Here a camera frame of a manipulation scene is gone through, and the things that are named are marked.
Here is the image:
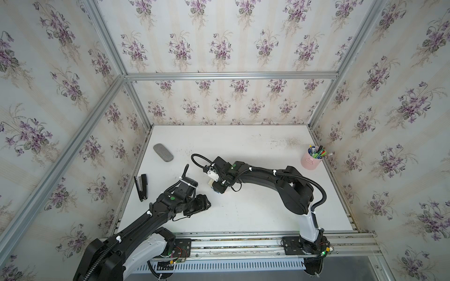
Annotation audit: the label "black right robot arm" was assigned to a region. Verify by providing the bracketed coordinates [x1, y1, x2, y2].
[191, 153, 327, 249]

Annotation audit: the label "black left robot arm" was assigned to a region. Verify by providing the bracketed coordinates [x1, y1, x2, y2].
[74, 173, 211, 281]

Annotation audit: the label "black stapler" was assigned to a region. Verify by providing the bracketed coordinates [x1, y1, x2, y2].
[134, 174, 148, 201]

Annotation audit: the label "pink pen cup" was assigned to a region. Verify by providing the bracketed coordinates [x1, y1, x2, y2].
[301, 146, 322, 170]

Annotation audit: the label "pens in cup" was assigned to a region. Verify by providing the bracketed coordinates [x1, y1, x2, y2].
[308, 145, 335, 159]

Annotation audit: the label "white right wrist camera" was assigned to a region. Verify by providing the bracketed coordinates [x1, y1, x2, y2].
[206, 170, 220, 181]

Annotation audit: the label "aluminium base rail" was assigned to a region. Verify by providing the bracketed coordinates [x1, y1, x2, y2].
[82, 229, 396, 281]

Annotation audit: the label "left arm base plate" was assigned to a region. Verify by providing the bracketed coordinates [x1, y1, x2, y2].
[151, 238, 192, 262]

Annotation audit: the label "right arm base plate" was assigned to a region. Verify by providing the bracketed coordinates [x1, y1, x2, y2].
[281, 236, 334, 258]

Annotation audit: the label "aluminium enclosure frame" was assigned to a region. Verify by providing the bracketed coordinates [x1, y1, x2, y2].
[0, 0, 450, 261]

